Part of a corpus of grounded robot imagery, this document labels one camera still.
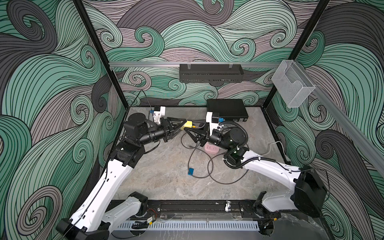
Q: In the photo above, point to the yellow charger cube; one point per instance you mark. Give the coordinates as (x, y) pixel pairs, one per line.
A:
(188, 124)

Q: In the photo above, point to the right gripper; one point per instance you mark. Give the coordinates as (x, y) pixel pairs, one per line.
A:
(204, 136)

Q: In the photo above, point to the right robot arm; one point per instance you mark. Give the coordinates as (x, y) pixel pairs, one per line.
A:
(305, 192)

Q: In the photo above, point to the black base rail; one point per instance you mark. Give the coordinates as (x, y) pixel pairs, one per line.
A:
(167, 209)

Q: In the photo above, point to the pink power strip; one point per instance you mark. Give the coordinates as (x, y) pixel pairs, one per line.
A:
(211, 149)

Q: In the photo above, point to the teal small block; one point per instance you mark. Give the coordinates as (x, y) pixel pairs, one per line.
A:
(190, 171)

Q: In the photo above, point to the black wall shelf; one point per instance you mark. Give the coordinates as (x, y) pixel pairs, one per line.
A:
(211, 73)

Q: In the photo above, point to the clear acrylic wall holder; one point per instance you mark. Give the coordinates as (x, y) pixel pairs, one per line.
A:
(293, 83)

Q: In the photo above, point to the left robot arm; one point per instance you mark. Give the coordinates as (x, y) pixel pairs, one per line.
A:
(92, 220)

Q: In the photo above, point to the black briefcase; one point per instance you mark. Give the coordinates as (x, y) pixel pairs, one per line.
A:
(228, 109)

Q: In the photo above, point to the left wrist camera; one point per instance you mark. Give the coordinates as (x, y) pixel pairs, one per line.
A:
(157, 113)

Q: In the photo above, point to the white slotted cable duct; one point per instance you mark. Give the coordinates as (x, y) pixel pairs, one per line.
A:
(203, 226)

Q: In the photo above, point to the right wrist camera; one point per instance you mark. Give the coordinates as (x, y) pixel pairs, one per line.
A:
(213, 119)

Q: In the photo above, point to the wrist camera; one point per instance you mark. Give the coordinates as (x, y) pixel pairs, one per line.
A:
(213, 119)
(157, 113)

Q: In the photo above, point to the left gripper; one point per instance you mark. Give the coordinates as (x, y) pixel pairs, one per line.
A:
(167, 130)

